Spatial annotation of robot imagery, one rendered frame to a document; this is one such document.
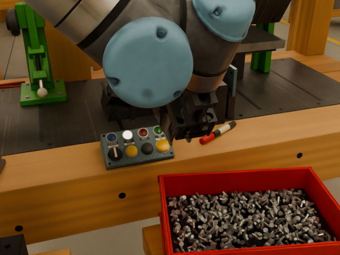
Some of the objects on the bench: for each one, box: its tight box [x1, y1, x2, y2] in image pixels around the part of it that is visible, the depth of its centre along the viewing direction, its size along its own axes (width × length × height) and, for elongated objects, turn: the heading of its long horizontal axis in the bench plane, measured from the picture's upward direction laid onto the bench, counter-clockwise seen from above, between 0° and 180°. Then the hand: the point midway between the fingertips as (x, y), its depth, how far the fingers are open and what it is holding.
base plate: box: [0, 58, 340, 156], centre depth 115 cm, size 42×110×2 cm, turn 108°
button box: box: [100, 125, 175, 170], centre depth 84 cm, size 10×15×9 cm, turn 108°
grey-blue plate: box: [222, 64, 238, 119], centre depth 100 cm, size 10×2×14 cm, turn 18°
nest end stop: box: [107, 93, 130, 106], centre depth 99 cm, size 4×7×6 cm, turn 108°
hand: (170, 127), depth 74 cm, fingers closed
